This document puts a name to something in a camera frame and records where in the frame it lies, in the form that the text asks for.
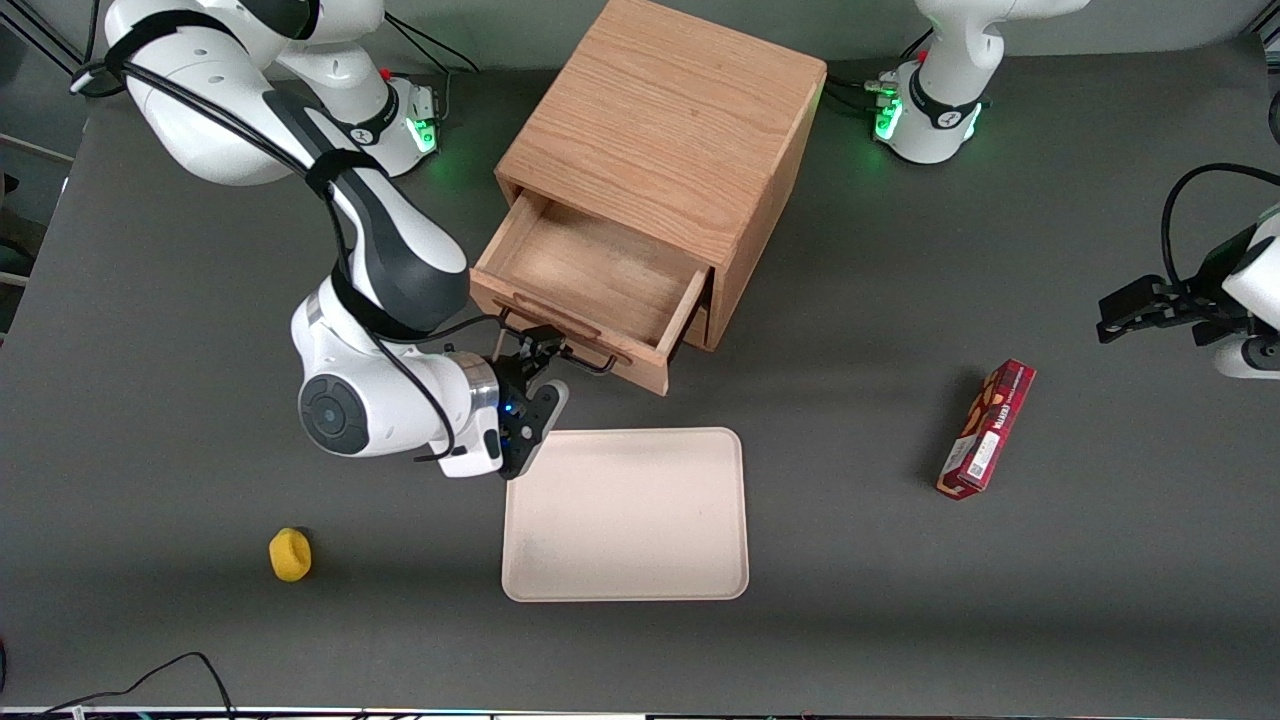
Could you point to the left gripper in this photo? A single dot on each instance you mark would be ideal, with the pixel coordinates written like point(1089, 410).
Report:
point(1187, 302)

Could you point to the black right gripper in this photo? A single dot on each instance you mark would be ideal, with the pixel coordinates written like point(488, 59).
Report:
point(510, 377)

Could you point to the wooden drawer with top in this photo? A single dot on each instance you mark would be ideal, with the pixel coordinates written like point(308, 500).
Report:
point(590, 270)

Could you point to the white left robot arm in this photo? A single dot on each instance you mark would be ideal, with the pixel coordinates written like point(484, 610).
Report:
point(940, 90)

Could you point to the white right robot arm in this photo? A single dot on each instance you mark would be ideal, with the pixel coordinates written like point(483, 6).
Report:
point(390, 250)

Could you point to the wooden drawer cabinet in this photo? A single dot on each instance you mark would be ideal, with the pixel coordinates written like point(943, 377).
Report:
point(660, 120)

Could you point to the cream plastic tray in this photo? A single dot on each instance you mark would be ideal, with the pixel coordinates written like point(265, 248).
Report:
point(625, 515)

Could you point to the red tartan shortbread box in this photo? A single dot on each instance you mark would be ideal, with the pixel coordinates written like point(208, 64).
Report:
point(988, 425)

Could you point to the small yellow soft object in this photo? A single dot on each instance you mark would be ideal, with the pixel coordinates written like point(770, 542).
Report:
point(290, 556)

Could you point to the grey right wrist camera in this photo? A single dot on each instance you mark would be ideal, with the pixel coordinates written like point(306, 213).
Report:
point(538, 430)

